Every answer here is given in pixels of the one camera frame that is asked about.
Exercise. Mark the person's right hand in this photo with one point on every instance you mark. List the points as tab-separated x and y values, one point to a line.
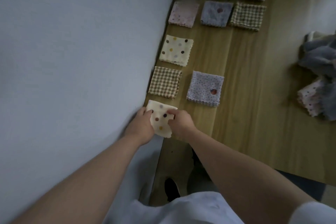
182	125

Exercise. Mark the person's left hand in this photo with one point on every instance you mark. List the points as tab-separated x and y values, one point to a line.
139	126

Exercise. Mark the person's left thumb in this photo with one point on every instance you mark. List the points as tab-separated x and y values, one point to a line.
149	112

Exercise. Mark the person's right fingers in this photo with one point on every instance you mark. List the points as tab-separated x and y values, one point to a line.
174	112

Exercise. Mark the cream polka dot cloth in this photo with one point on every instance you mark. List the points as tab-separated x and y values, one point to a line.
161	116
175	50

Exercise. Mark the person's left forearm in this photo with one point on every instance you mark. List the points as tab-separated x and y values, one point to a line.
86	179

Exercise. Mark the person's right forearm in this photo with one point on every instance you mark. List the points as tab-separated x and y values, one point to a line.
236	176

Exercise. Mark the brown gingham folded cloth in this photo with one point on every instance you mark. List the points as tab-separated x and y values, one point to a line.
248	16
164	82

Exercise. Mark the lavender floral folded cloth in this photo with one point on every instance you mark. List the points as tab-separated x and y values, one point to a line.
216	13
205	87

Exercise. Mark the person's black shoe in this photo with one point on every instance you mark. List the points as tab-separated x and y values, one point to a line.
172	189

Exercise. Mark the person's white shirt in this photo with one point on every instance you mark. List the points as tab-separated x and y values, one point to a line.
189	210

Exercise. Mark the pink floral crumpled cloth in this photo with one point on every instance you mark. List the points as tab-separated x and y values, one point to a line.
311	97

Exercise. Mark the grey crumpled cloth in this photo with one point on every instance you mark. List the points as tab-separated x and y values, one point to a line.
329	100
319	57

